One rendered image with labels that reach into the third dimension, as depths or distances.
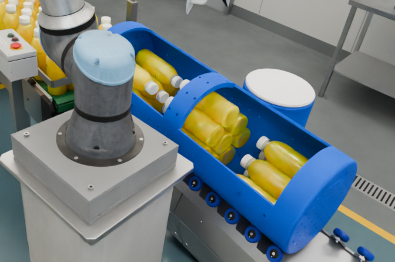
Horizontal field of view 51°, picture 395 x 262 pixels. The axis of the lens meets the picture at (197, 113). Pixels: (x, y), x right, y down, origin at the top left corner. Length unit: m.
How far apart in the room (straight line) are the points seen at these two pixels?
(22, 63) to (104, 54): 0.78
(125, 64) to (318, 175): 0.49
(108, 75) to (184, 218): 0.63
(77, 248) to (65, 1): 0.50
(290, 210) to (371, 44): 3.70
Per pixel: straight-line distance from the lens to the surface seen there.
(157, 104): 1.43
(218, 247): 1.22
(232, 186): 1.04
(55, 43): 0.90
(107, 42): 0.83
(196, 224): 1.25
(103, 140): 0.86
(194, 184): 1.22
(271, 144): 1.16
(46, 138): 0.94
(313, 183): 0.96
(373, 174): 3.22
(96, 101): 0.82
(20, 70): 1.56
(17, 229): 2.38
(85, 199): 0.81
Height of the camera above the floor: 1.81
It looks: 34 degrees down
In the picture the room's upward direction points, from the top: 11 degrees clockwise
